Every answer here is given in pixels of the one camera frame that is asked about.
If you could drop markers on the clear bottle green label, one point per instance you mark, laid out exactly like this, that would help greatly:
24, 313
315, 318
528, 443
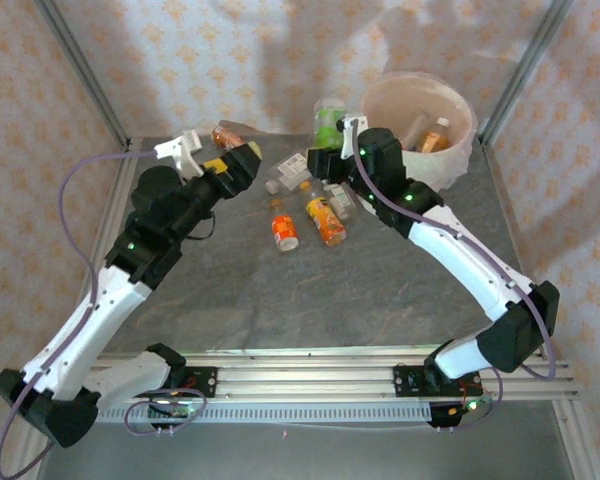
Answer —
327, 125

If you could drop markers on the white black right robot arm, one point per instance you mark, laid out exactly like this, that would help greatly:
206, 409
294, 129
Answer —
470, 260

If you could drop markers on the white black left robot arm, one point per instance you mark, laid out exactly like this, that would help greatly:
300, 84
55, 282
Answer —
80, 325

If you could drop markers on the white round bin with liner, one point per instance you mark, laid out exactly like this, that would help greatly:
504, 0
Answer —
445, 165

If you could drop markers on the brown coffee bottle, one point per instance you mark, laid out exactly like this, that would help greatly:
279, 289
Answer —
223, 136

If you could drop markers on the flat clear bottle white label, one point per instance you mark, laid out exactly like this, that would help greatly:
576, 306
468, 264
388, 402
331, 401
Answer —
291, 167

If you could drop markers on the clear bottle grey cap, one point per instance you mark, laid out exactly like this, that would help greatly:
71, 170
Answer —
342, 200

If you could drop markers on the yellow label bottle yellow cap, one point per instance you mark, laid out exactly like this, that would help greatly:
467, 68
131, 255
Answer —
325, 220

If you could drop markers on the orange label bottle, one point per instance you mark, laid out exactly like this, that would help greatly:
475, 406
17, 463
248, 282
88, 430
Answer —
284, 229

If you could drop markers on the aluminium table edge rail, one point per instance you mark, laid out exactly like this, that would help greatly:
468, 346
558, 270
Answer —
511, 212
124, 172

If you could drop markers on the aluminium frame post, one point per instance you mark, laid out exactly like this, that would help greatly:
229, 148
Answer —
90, 85
525, 65

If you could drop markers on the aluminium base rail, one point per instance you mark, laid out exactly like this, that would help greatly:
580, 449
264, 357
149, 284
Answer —
305, 380

